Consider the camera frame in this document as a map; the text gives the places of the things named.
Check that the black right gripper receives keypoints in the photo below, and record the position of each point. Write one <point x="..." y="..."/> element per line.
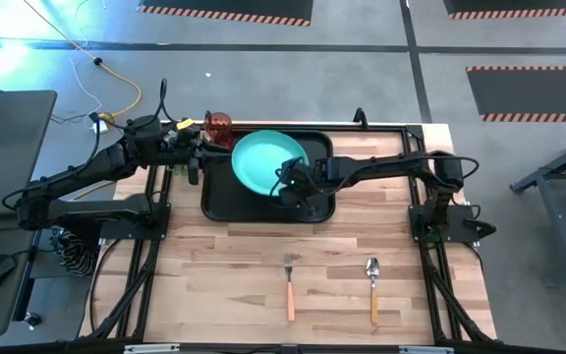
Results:
<point x="312" y="194"/>

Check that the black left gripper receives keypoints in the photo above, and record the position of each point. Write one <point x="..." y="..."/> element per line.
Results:
<point x="180" y="150"/>

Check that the red translucent cup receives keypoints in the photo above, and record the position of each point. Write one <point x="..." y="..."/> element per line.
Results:
<point x="219" y="127"/>

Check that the teal plastic plate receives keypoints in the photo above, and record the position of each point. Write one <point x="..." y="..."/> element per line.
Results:
<point x="258" y="157"/>

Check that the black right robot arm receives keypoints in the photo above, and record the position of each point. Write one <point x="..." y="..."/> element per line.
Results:
<point x="376" y="167"/>

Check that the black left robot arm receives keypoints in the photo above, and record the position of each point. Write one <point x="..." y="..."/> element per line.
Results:
<point x="91" y="167"/>

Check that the black plastic tray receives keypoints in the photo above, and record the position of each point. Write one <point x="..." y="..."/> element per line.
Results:
<point x="243" y="209"/>

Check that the yellow tape tag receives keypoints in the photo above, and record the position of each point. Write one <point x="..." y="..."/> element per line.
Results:
<point x="186" y="124"/>

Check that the white power adapter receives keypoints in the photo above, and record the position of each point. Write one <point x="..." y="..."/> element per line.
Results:
<point x="100" y="128"/>

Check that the black arched clamp hook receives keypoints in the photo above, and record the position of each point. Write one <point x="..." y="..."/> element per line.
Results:
<point x="360" y="110"/>

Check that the black orange-striped floor mat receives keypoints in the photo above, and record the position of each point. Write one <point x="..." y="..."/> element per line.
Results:
<point x="224" y="7"/>
<point x="519" y="6"/>
<point x="533" y="93"/>

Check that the large black desk top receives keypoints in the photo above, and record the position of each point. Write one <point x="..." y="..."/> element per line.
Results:
<point x="8" y="147"/>

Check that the grey metal stand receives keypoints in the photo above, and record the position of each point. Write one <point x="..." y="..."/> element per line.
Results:
<point x="555" y="231"/>

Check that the small black caster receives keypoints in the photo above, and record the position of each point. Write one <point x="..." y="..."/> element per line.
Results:
<point x="32" y="319"/>

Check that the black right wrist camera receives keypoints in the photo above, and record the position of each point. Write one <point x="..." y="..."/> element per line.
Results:
<point x="294" y="183"/>

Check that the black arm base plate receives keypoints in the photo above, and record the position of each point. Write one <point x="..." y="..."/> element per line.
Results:
<point x="157" y="231"/>
<point x="462" y="216"/>

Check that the black aluminium table frame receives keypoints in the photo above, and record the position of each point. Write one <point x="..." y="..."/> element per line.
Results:
<point x="239" y="351"/>

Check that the silver metal bracket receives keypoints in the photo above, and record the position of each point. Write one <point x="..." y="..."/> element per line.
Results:
<point x="425" y="350"/>
<point x="150" y="349"/>

